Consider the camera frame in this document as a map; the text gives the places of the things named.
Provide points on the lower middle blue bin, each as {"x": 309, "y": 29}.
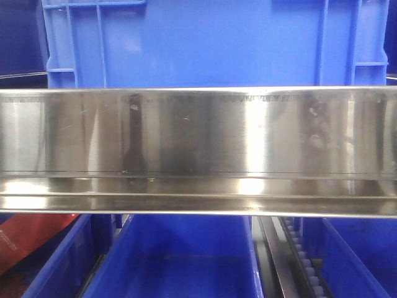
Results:
{"x": 180, "y": 256}

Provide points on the red box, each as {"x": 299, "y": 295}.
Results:
{"x": 30, "y": 239}

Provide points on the lower left blue bin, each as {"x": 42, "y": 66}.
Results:
{"x": 60, "y": 268}

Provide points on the stainless steel shelf rail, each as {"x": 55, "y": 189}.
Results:
{"x": 305, "y": 151}

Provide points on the upper blue shelf bin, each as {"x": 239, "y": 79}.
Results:
{"x": 163, "y": 44}

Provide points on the roller conveyor track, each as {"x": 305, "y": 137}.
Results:
{"x": 285, "y": 268}

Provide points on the lower right blue bin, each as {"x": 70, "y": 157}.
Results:
{"x": 358, "y": 255}

